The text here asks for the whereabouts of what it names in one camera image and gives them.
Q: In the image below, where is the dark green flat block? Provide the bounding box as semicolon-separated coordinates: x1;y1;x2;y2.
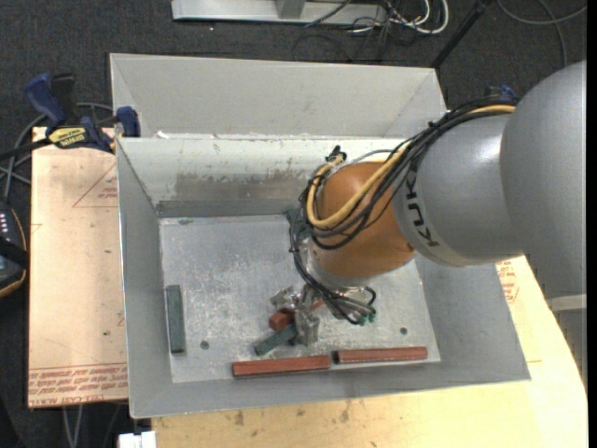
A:
253;323;300;357
164;284;187;355

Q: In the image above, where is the brown cardboard board, red print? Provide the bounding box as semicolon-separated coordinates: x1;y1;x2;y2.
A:
26;125;130;410

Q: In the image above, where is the grey metal bin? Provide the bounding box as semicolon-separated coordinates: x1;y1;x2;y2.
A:
109;52;532;420

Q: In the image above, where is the red-brown flat block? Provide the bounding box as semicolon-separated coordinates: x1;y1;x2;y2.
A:
267;300;324;331
231;355;333;379
331;345;429;365

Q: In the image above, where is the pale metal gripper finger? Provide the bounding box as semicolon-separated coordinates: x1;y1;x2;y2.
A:
271;286;298;307
292;309;322;347

